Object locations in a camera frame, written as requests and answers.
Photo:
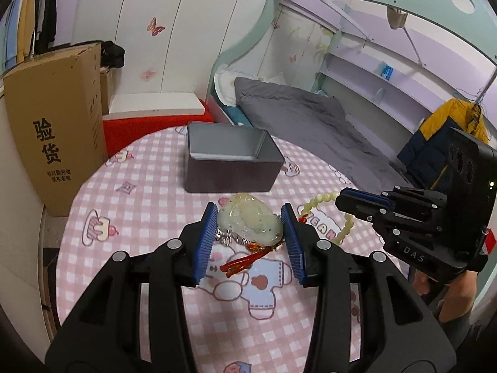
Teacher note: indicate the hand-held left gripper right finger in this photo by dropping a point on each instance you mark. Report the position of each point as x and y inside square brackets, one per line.
[293, 241]

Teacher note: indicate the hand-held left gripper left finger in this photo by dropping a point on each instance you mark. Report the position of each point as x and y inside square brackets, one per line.
[205, 241]

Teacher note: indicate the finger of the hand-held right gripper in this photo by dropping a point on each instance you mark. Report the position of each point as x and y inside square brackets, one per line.
[355, 210]
[365, 196]

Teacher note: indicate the jade pendant with red tassel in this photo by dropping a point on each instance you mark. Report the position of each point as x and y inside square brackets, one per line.
[244, 217]

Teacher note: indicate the grey rectangular box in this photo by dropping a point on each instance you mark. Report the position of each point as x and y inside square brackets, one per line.
[225, 175]

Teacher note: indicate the person's right hand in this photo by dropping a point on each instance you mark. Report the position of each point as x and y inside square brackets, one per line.
[464, 291]

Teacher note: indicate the yellow and navy jacket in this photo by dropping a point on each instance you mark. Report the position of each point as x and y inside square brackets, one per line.
[431, 132]

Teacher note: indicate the pink checked cartoon tablecloth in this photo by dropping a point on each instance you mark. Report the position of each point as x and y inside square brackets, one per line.
[155, 202]

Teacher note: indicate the grey blanket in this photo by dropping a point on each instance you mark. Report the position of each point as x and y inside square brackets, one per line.
[310, 124]

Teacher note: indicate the small blue packet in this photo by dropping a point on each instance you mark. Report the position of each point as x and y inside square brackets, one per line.
[386, 71]

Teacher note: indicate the teal bed sheet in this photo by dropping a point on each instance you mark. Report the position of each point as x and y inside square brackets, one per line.
[235, 115]

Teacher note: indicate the red cloth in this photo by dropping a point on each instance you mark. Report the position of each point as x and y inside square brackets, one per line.
[124, 132]

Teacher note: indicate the white board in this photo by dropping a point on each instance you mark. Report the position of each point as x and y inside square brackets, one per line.
[155, 103]

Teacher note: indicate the white pillow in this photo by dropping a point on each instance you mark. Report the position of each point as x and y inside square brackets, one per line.
[225, 85]

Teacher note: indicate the pale pink butterfly sticker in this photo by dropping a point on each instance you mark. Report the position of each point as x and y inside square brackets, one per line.
[148, 74]

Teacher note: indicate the small cardboard box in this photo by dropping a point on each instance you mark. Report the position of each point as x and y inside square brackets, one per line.
[106, 93]

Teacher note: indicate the beige cloth bag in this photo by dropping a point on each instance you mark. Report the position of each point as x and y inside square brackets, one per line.
[397, 17]

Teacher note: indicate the large cardboard box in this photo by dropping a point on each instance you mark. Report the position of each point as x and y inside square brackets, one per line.
[58, 124]

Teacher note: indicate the pale wardrobe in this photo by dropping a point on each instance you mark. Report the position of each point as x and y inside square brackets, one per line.
[186, 39]

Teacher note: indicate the black garment on boxes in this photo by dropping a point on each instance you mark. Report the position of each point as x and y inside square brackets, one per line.
[112, 54]

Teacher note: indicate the dark pink butterfly sticker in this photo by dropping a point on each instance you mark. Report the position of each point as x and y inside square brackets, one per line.
[155, 26]

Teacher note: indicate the row of hanging clothes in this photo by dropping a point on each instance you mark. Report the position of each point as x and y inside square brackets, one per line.
[35, 15]

